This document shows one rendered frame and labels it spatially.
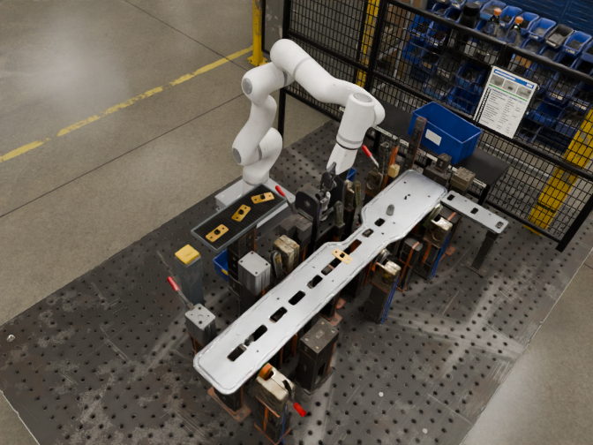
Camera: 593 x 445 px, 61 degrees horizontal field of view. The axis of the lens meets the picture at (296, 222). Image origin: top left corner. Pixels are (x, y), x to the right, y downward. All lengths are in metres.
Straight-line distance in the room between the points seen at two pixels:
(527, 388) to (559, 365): 0.28
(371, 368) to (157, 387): 0.83
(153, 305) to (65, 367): 0.40
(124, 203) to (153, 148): 0.62
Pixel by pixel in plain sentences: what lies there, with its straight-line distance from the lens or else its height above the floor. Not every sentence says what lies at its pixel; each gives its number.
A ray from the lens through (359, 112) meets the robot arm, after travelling 1.58.
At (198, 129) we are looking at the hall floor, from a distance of 4.28.
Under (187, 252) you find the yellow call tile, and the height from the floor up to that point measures 1.16.
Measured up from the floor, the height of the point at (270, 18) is 0.50.
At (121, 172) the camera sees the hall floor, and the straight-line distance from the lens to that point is 3.96.
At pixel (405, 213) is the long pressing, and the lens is 2.25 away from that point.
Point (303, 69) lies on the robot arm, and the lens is 1.71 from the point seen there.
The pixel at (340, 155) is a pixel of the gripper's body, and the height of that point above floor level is 1.51.
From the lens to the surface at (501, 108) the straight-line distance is 2.56.
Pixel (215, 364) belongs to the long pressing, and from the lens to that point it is 1.74.
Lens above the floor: 2.54
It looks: 47 degrees down
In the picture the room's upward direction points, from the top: 5 degrees clockwise
